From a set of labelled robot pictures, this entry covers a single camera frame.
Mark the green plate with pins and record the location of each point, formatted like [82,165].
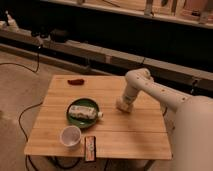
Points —
[82,123]

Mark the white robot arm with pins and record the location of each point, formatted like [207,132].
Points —
[193,135]

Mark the clear plastic bottle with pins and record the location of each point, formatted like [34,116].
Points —
[84,112]

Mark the orange snack box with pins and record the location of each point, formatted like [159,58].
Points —
[90,148]

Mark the white paper cup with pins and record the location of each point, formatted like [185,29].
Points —
[70,136]

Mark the red chili pepper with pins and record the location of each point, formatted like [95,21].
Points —
[76,81]

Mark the wooden table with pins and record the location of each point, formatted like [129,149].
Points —
[138,135]

